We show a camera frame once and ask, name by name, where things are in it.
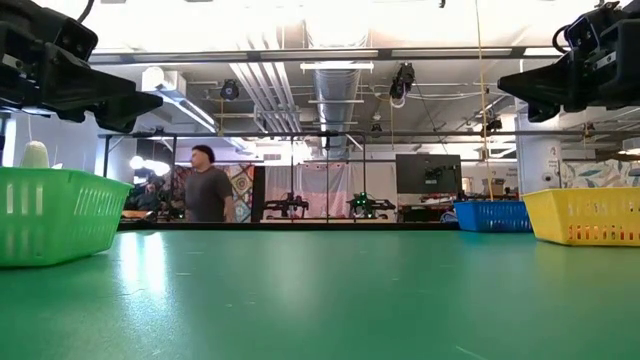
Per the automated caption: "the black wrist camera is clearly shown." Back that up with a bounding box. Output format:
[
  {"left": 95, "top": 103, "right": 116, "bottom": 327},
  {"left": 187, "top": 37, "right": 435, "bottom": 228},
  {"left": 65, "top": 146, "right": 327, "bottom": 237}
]
[
  {"left": 551, "top": 13, "right": 610, "bottom": 57},
  {"left": 52, "top": 17, "right": 100, "bottom": 64}
]

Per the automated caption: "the ceiling light bar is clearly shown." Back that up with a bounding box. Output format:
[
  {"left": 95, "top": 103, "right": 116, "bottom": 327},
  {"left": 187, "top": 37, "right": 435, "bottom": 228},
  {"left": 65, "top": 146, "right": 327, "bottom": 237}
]
[{"left": 298, "top": 60, "right": 375, "bottom": 72}]

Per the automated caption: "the black monitor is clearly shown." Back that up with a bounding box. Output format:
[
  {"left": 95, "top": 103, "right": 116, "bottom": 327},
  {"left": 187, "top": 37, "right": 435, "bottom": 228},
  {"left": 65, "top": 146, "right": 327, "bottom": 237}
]
[{"left": 394, "top": 153, "right": 463, "bottom": 195}]

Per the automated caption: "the silver ceiling duct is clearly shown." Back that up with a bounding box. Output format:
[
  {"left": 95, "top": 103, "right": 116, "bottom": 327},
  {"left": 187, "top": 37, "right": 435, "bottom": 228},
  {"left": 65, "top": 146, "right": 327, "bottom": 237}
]
[{"left": 312, "top": 68, "right": 362, "bottom": 160}]

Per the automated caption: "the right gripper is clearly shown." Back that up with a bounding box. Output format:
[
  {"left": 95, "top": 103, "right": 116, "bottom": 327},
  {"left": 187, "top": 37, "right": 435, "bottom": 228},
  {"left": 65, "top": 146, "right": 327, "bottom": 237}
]
[{"left": 497, "top": 2, "right": 640, "bottom": 124}]

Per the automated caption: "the black dome camera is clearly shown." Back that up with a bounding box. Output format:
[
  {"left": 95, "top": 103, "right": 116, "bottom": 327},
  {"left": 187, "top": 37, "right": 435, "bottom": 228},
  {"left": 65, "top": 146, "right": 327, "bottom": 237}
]
[{"left": 219, "top": 78, "right": 241, "bottom": 102}]

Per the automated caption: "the yellow hanging cord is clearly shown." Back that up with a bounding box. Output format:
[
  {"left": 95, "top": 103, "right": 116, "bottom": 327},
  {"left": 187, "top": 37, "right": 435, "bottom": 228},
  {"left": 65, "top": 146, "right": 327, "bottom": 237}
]
[{"left": 472, "top": 0, "right": 495, "bottom": 202}]

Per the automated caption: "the black table frame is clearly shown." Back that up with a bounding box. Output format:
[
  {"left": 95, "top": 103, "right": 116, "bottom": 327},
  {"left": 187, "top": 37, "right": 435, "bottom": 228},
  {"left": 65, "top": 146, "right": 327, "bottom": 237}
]
[{"left": 117, "top": 221, "right": 460, "bottom": 233}]

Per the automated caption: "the green table mat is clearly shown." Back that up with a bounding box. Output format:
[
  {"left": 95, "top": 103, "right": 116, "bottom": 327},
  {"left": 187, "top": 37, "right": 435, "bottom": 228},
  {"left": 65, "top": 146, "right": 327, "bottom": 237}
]
[{"left": 0, "top": 227, "right": 640, "bottom": 360}]

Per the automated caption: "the grey overhead beam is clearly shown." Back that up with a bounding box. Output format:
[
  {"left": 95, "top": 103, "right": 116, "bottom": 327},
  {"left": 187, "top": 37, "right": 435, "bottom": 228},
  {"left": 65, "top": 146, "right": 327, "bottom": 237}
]
[{"left": 88, "top": 46, "right": 569, "bottom": 65}]

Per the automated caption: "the hanging black camera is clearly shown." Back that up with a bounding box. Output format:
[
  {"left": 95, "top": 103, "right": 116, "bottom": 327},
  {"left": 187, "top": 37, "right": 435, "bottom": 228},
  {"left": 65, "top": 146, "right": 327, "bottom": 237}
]
[{"left": 388, "top": 61, "right": 417, "bottom": 109}]

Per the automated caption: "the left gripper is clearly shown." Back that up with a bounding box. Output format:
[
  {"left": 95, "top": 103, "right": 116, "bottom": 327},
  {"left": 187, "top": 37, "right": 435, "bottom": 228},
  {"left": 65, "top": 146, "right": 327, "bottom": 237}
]
[{"left": 0, "top": 0, "right": 165, "bottom": 134}]

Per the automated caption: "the green plastic basket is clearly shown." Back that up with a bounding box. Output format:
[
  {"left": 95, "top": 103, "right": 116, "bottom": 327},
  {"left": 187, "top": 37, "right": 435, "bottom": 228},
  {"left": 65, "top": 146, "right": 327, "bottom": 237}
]
[{"left": 0, "top": 166, "right": 134, "bottom": 269}]

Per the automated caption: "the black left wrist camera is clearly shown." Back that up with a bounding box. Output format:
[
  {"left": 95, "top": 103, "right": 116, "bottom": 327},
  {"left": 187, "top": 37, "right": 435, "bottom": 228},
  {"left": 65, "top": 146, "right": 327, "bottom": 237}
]
[{"left": 52, "top": 17, "right": 100, "bottom": 64}]

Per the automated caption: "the large white cauliflower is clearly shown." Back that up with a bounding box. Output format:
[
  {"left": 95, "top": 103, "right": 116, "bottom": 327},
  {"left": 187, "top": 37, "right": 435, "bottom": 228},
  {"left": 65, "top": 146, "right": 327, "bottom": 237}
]
[{"left": 19, "top": 140, "right": 52, "bottom": 170}]

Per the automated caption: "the colourful patterned quilt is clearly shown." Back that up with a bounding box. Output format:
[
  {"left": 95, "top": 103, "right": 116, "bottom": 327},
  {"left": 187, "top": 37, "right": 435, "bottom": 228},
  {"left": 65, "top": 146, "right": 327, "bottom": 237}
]
[{"left": 224, "top": 163, "right": 257, "bottom": 224}]

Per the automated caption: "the person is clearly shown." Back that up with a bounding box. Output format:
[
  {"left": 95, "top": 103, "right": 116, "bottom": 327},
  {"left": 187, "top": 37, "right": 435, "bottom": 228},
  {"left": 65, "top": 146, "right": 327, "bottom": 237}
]
[
  {"left": 183, "top": 144, "right": 237, "bottom": 224},
  {"left": 127, "top": 182, "right": 162, "bottom": 214}
]

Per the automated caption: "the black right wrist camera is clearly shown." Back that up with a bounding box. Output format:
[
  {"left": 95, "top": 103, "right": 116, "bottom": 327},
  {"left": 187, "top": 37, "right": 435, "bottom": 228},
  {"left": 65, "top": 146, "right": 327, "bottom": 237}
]
[{"left": 551, "top": 13, "right": 610, "bottom": 57}]

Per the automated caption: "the blue plastic basket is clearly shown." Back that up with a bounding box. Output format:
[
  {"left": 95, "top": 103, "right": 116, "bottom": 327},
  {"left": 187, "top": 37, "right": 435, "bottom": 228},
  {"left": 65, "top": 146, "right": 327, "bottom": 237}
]
[{"left": 453, "top": 200, "right": 534, "bottom": 234}]

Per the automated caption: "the yellow plastic basket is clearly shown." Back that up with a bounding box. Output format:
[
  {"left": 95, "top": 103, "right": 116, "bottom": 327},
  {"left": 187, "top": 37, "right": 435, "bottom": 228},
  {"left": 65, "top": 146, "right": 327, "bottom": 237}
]
[{"left": 521, "top": 186, "right": 640, "bottom": 248}]

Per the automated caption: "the white pillar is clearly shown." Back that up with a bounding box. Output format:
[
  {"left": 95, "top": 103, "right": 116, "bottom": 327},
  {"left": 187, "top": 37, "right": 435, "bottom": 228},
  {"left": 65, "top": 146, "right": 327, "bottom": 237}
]
[{"left": 514, "top": 113, "right": 565, "bottom": 196}]

